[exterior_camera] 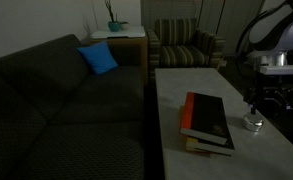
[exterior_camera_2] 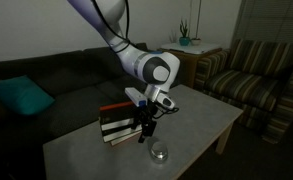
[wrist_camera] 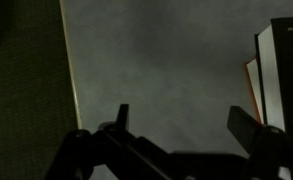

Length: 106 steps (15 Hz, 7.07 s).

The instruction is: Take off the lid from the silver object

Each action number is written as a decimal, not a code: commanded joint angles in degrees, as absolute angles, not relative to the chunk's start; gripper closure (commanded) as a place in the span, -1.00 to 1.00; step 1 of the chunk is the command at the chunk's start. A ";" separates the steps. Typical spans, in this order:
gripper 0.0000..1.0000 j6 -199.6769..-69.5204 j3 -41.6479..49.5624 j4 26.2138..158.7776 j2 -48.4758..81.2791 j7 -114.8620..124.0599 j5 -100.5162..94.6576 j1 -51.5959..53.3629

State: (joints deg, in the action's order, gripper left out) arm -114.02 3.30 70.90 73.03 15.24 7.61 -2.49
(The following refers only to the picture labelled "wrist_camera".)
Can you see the thin orange cover book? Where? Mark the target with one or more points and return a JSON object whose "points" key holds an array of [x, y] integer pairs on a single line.
{"points": [[246, 65]]}

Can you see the black book orange spine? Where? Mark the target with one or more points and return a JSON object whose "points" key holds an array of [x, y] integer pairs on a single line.
{"points": [[292, 73]]}

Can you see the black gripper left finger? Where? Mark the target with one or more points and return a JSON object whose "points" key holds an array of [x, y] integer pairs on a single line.
{"points": [[122, 115]]}

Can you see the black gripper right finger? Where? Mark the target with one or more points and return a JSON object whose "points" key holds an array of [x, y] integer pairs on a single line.
{"points": [[243, 126]]}

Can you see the black hardcover book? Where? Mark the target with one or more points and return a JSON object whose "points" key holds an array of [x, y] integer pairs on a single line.
{"points": [[254, 80]]}

